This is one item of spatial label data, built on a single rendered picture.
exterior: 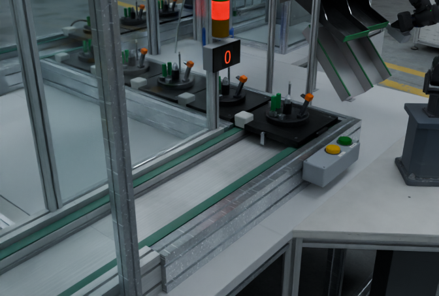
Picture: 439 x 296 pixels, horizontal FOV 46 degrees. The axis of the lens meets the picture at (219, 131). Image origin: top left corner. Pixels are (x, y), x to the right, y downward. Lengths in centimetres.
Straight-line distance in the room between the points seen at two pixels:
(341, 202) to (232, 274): 43
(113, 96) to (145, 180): 60
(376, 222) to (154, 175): 60
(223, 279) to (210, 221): 13
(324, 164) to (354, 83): 51
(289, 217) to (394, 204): 30
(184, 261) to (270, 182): 33
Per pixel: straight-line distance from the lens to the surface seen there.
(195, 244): 118
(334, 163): 147
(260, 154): 156
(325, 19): 176
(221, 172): 146
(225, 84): 178
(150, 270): 112
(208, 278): 120
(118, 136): 84
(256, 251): 127
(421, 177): 161
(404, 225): 143
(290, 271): 148
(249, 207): 129
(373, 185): 158
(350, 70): 189
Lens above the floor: 166
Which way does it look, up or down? 26 degrees down
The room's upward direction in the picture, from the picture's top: straight up
